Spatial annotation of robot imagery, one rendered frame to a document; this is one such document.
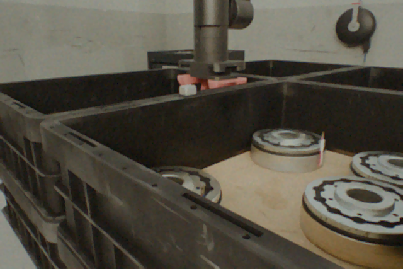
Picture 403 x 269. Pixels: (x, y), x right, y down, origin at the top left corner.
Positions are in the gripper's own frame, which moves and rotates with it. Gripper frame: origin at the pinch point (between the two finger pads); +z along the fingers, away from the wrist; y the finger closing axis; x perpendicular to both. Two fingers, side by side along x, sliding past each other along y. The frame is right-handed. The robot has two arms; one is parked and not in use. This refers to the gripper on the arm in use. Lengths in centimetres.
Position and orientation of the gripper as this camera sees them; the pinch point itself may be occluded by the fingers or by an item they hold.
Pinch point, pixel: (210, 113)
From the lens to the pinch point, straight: 55.4
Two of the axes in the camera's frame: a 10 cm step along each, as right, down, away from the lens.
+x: -7.8, 1.7, -6.0
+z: 0.1, 9.7, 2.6
